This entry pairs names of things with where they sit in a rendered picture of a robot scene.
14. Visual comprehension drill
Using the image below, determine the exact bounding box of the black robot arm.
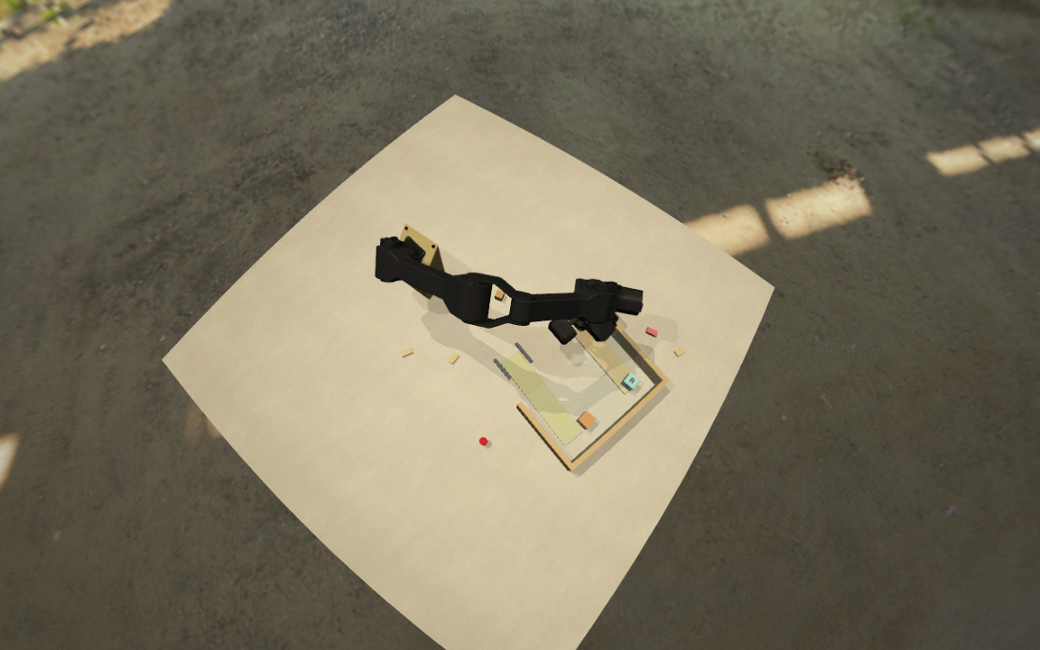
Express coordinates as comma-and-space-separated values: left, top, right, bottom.
375, 236, 643, 342

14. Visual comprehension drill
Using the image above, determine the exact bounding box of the tan strip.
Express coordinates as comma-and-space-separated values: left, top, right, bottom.
572, 324, 596, 349

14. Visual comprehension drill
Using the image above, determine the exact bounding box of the pale yellow flat strip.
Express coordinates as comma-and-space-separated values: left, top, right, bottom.
501, 350, 544, 396

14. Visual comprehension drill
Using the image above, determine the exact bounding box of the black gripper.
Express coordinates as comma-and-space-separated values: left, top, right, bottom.
548, 318, 584, 345

